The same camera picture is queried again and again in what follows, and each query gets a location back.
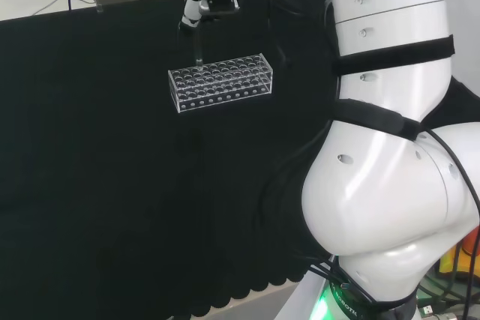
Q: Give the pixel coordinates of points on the clear glass test tube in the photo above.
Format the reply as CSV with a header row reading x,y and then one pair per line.
x,y
198,50

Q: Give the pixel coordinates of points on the clear acrylic post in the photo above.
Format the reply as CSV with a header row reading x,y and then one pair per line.
x,y
99,9

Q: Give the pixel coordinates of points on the yellow stop button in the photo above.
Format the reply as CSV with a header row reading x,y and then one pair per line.
x,y
448,262

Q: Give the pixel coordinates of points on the clear acrylic test tube rack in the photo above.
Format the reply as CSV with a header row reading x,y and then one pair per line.
x,y
221,80

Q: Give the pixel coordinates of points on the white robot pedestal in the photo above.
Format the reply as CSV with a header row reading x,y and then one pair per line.
x,y
300,297

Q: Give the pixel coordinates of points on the black bench cloth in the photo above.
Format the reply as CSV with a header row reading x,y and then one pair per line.
x,y
112,147

